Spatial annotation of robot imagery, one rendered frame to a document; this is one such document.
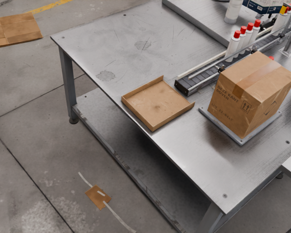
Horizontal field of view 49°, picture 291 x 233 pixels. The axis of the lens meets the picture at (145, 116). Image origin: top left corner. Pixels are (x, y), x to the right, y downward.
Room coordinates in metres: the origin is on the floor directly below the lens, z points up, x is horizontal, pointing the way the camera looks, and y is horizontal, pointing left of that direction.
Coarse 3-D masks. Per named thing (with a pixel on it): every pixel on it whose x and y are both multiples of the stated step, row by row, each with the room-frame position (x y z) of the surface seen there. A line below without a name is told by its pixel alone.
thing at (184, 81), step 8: (264, 40) 1.85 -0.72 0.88; (272, 40) 1.86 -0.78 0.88; (240, 56) 1.64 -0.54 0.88; (208, 64) 1.52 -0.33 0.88; (224, 64) 1.54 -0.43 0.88; (192, 72) 1.43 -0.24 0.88; (208, 72) 1.45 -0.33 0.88; (216, 72) 1.46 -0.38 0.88; (184, 80) 1.35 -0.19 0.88; (192, 80) 1.36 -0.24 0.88; (200, 80) 1.37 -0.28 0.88
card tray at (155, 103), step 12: (144, 84) 1.28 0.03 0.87; (156, 84) 1.33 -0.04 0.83; (168, 84) 1.35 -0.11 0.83; (132, 96) 1.21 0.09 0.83; (144, 96) 1.23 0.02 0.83; (156, 96) 1.24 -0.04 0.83; (168, 96) 1.25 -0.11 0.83; (180, 96) 1.26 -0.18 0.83; (132, 108) 1.11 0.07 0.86; (144, 108) 1.14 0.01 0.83; (156, 108) 1.15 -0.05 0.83; (168, 108) 1.16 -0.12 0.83; (180, 108) 1.17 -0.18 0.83; (144, 120) 1.04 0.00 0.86; (156, 120) 1.07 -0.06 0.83; (168, 120) 1.07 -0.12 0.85
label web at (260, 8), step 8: (248, 0) 2.19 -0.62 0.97; (256, 0) 2.15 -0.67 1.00; (264, 0) 2.11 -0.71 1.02; (272, 0) 2.13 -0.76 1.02; (280, 0) 2.15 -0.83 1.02; (288, 0) 2.16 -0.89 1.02; (256, 8) 2.13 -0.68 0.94; (264, 8) 2.11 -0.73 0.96; (272, 8) 2.14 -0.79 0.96; (280, 8) 2.15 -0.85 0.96
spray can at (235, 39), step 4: (236, 32) 1.57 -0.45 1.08; (240, 32) 1.58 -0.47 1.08; (232, 36) 1.59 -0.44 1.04; (236, 36) 1.57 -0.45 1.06; (232, 40) 1.57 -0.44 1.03; (236, 40) 1.56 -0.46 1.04; (232, 44) 1.56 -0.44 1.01; (236, 44) 1.56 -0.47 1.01; (228, 48) 1.58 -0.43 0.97; (232, 48) 1.56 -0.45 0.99; (236, 48) 1.57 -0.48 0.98; (228, 52) 1.57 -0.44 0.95; (232, 52) 1.56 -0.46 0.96; (224, 56) 1.59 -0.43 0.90; (232, 56) 1.56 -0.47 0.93; (228, 60) 1.56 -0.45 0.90
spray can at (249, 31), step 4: (248, 24) 1.68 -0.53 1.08; (252, 24) 1.68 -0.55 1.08; (248, 28) 1.67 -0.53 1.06; (252, 28) 1.67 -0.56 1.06; (248, 32) 1.66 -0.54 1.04; (252, 32) 1.67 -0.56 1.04; (248, 36) 1.66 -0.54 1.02; (244, 40) 1.66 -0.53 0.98; (248, 40) 1.66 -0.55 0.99; (244, 44) 1.66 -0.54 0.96; (240, 52) 1.66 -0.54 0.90
